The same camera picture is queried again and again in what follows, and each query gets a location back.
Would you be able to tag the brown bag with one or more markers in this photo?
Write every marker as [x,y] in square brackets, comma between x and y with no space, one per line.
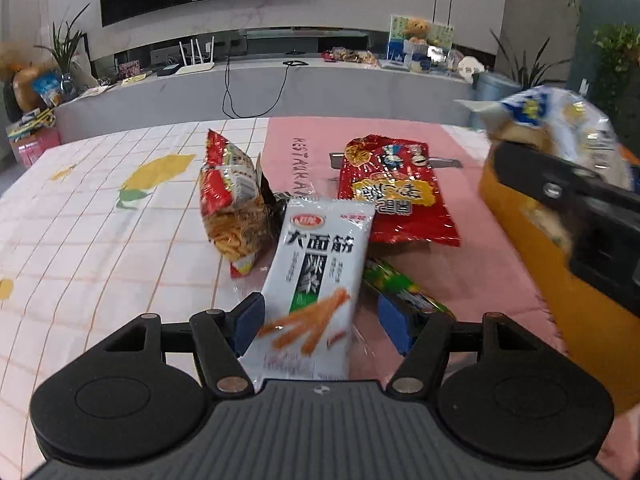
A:
[25,85]

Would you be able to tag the red clear noodle snack packet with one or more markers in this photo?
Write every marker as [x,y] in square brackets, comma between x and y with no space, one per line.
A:
[230,210]

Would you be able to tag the orange cardboard box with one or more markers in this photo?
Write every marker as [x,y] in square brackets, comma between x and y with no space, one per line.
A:
[525,240]

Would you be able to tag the brown teddy bear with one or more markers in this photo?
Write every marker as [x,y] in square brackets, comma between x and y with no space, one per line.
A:
[416,30]

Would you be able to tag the red snack bag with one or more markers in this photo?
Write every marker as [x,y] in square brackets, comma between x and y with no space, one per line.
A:
[395,210]

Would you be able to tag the grey trash bin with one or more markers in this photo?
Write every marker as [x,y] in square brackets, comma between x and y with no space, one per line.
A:
[492,90]

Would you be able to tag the pink placemat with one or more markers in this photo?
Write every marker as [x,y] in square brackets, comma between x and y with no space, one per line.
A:
[310,160]

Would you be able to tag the yellow snack packet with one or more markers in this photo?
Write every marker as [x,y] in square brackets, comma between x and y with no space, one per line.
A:
[270,195]

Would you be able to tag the long-leaf plant in black pot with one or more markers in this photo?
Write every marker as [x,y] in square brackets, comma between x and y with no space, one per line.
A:
[530,67]

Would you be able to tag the printed picture card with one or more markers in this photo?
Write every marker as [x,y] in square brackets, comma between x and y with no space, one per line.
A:
[442,35]

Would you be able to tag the white snack packet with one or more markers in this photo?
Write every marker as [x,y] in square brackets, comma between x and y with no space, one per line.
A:
[320,240]

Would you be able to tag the green snack packet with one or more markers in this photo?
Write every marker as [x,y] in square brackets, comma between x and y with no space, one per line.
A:
[400,285]

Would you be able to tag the white round object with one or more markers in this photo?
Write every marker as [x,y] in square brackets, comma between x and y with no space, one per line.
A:
[470,67]

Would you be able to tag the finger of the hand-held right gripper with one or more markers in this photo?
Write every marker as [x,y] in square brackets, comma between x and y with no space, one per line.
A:
[535,172]

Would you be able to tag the pink box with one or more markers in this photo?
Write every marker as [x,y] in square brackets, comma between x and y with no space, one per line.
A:
[35,147]

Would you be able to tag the green leafy bush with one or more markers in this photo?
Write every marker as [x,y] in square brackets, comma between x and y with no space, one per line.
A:
[617,50]

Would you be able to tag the white blue bread packet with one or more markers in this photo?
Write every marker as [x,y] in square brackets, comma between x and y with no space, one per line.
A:
[550,110]

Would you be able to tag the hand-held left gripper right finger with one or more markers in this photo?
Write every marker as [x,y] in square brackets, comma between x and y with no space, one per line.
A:
[395,325]

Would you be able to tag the pile of small snacks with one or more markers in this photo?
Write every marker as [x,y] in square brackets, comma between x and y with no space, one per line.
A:
[350,56]

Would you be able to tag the potted plant in glass vase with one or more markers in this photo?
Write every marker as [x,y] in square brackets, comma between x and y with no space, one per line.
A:
[65,45]

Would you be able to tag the white router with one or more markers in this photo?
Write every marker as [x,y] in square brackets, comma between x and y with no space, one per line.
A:
[195,66]

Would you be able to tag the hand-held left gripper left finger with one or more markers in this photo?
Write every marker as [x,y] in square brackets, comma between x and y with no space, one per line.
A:
[248,322]

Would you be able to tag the blue snack bag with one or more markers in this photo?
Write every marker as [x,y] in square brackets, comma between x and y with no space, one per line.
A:
[47,90]

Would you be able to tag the grey television cabinet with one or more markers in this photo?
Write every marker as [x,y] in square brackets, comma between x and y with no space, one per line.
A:
[350,90]

